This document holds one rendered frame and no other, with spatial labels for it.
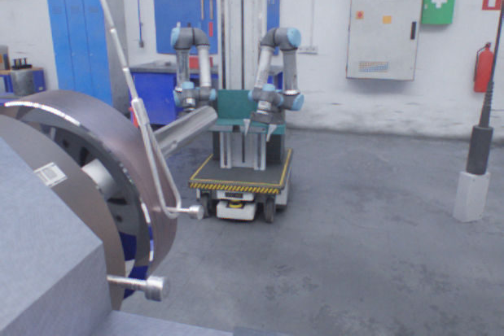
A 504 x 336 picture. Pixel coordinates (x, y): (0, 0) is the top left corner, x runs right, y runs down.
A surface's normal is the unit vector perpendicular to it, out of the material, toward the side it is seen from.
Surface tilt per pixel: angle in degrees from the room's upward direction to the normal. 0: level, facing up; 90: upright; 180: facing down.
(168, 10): 90
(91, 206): 63
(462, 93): 90
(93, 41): 90
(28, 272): 45
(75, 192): 55
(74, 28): 90
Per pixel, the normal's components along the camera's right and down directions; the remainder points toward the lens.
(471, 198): 0.33, 0.28
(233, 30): -0.18, 0.29
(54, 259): 0.69, -0.63
